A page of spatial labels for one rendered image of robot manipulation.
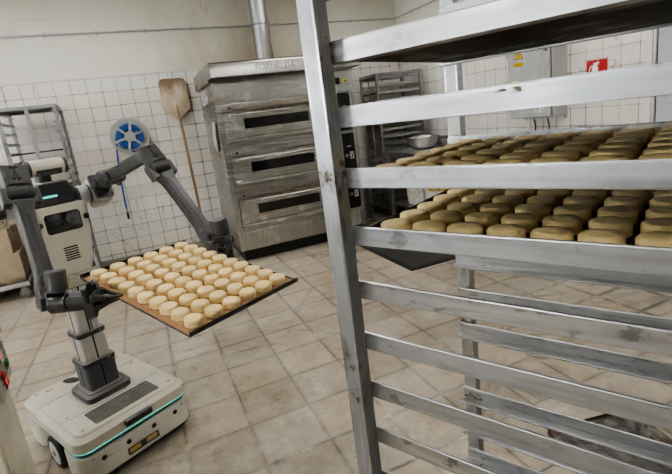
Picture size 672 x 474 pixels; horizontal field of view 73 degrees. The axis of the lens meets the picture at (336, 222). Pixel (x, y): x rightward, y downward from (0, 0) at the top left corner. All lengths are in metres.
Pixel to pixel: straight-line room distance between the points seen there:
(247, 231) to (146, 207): 1.40
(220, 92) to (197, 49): 1.16
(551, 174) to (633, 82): 0.12
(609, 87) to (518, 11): 0.12
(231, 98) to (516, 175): 4.33
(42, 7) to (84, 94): 0.89
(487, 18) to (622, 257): 0.30
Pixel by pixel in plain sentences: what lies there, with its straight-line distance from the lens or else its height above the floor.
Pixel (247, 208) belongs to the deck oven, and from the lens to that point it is 4.82.
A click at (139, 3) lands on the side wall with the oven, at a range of 5.88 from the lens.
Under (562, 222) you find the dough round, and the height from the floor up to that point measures 1.24.
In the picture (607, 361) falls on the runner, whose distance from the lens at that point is 1.11.
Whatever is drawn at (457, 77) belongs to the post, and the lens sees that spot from 1.05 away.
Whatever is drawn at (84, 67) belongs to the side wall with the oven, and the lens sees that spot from 5.76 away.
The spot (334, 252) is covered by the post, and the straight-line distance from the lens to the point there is 0.70.
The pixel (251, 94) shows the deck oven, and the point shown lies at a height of 1.70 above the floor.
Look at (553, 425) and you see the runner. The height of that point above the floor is 0.68.
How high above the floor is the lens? 1.42
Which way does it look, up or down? 13 degrees down
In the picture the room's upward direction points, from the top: 7 degrees counter-clockwise
